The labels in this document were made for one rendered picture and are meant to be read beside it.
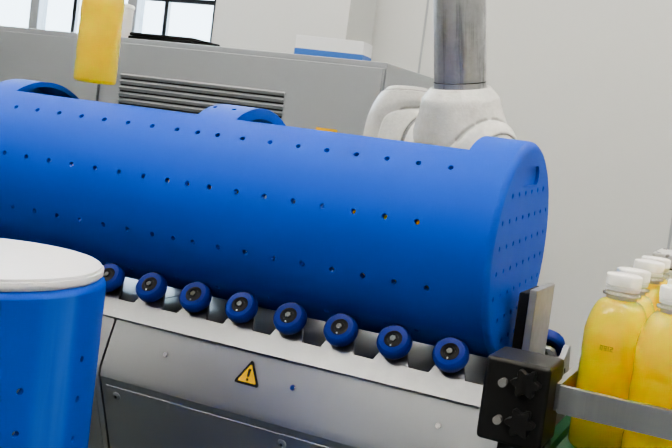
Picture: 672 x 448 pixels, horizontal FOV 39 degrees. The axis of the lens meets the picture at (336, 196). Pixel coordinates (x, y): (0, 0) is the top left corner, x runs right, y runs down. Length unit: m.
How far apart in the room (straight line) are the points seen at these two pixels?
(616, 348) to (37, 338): 0.60
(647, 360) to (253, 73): 2.32
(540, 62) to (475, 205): 3.06
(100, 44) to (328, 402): 0.72
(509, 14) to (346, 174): 3.08
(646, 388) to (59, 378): 0.60
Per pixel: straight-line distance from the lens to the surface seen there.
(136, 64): 3.45
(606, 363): 1.10
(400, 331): 1.22
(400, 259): 1.17
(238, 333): 1.31
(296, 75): 3.13
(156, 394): 1.37
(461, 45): 1.81
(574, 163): 4.13
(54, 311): 0.99
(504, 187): 1.15
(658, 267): 1.32
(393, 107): 1.96
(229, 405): 1.31
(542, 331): 1.28
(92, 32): 1.63
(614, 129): 4.11
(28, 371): 0.99
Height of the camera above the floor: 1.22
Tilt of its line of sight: 4 degrees down
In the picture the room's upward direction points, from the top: 7 degrees clockwise
